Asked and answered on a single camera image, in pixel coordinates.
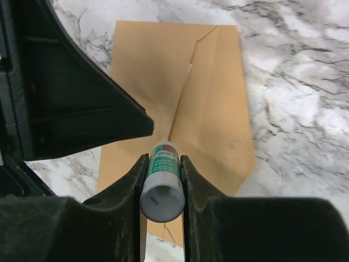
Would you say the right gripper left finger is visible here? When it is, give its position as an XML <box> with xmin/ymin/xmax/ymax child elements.
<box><xmin>1</xmin><ymin>154</ymin><xmax>149</xmax><ymax>261</ymax></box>

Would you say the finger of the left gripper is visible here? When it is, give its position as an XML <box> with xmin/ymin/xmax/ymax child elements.
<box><xmin>1</xmin><ymin>1</ymin><xmax>154</xmax><ymax>197</ymax></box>

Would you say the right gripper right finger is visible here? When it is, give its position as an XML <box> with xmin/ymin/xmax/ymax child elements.
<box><xmin>180</xmin><ymin>156</ymin><xmax>348</xmax><ymax>261</ymax></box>

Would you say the green white glue stick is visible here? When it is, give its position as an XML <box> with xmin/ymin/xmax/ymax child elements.
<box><xmin>140</xmin><ymin>141</ymin><xmax>185</xmax><ymax>223</ymax></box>

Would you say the brown paper envelope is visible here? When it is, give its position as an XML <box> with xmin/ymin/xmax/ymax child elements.
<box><xmin>97</xmin><ymin>20</ymin><xmax>257</xmax><ymax>245</ymax></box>

